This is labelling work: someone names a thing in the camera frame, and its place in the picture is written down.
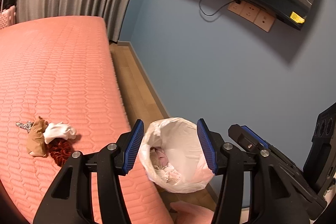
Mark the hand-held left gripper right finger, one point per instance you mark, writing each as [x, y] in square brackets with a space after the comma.
[207, 148]

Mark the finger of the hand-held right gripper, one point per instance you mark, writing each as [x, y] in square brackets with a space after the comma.
[254, 136]

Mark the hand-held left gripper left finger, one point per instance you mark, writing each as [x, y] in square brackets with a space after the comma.
[134, 148]

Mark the white-lined trash bin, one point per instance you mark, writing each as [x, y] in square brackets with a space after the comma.
[181, 140]

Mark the pink cloth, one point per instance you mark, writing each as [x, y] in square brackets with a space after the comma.
[160, 159]

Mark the white lace cloth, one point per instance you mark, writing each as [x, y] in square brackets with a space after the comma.
[172, 174]

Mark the dark red cloth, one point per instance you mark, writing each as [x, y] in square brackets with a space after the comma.
[60, 153]

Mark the white sock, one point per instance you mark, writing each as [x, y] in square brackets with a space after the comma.
[57, 132]

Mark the tan brown cloth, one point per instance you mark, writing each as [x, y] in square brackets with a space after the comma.
[36, 140]

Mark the black white patterned scrunchie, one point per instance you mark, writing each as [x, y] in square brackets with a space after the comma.
[25, 125]

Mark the bed with pink mattress cover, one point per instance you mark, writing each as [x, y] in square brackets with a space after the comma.
[65, 69]

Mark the pink suitcase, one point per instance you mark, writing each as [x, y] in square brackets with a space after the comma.
[8, 18]

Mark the beige wall outlet panel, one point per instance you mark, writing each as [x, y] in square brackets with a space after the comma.
[252, 12]

